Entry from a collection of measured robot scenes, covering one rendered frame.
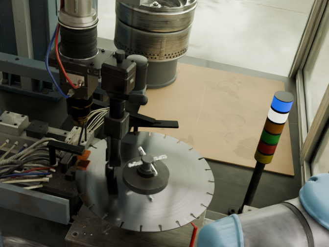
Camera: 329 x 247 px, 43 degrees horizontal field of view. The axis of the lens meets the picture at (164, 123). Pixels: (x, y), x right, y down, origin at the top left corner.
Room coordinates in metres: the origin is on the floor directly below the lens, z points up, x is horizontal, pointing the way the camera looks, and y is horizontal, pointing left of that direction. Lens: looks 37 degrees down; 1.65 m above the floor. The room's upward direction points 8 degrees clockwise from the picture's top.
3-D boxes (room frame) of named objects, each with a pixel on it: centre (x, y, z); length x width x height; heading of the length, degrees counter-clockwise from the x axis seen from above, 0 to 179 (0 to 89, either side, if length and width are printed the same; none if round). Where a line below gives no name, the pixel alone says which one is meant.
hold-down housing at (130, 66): (0.69, 0.10, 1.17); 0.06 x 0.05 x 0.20; 73
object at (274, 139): (0.81, -0.26, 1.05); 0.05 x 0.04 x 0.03; 172
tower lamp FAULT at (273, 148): (0.81, -0.26, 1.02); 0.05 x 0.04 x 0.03; 172
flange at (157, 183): (0.71, 0.03, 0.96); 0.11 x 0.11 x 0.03
